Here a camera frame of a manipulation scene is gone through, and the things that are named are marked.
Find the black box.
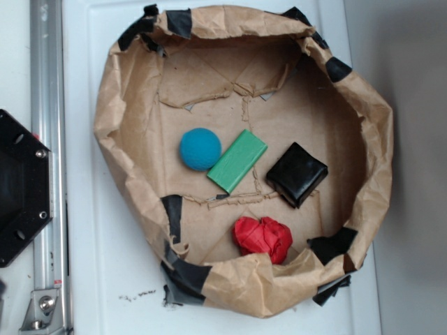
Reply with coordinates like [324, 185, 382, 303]
[266, 142, 328, 208]

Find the green rectangular block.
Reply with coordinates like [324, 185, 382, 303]
[207, 129, 268, 194]

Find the blue foam ball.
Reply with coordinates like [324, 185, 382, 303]
[179, 128, 221, 171]

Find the brown paper bag bin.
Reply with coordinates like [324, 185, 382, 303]
[94, 5, 393, 318]

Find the red crumpled paper ball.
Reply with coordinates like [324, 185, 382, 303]
[232, 216, 293, 265]

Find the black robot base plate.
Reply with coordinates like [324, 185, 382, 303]
[1, 110, 52, 268]

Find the aluminium extrusion rail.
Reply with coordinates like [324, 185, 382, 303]
[30, 1, 74, 334]

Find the metal corner bracket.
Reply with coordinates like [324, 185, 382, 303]
[18, 288, 63, 334]

